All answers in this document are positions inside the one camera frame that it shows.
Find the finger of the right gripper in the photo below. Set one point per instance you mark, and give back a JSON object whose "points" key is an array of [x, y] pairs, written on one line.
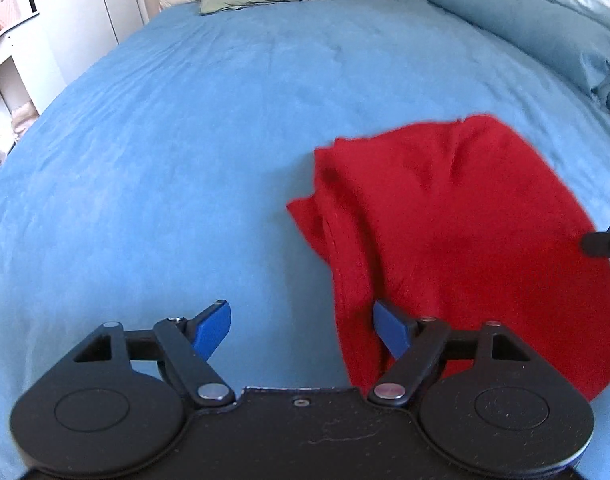
{"points": [[596, 244]]}

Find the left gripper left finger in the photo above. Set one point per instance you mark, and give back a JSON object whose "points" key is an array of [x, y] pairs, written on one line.
{"points": [[118, 399]]}

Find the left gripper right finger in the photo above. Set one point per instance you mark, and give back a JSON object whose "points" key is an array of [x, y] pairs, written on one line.
{"points": [[484, 401]]}

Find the red cloth garment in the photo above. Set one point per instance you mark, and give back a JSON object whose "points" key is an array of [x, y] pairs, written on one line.
{"points": [[463, 221]]}

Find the teal folded duvet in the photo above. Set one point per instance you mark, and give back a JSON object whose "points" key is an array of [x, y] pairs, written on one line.
{"points": [[573, 45]]}

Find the blue bed sheet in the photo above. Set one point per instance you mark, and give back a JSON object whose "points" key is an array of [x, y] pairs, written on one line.
{"points": [[158, 181]]}

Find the white shelf unit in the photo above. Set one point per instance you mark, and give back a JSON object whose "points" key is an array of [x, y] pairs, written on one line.
{"points": [[30, 78]]}

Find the white wardrobe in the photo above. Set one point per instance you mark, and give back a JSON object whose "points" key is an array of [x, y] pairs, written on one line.
{"points": [[83, 31]]}

